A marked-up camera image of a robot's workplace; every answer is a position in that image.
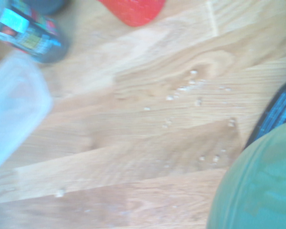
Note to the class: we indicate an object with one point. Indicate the red mug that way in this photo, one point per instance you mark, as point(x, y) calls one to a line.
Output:
point(133, 12)

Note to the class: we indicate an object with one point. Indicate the clear plastic container lid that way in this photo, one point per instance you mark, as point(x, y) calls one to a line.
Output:
point(14, 100)

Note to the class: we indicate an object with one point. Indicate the spice jar with black lid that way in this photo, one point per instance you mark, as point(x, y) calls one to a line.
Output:
point(31, 38)

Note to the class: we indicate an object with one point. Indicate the black plastic tray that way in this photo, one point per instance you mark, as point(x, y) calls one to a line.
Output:
point(276, 112)

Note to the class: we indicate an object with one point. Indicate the green ceramic bowl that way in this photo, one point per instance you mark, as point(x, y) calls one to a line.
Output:
point(264, 186)

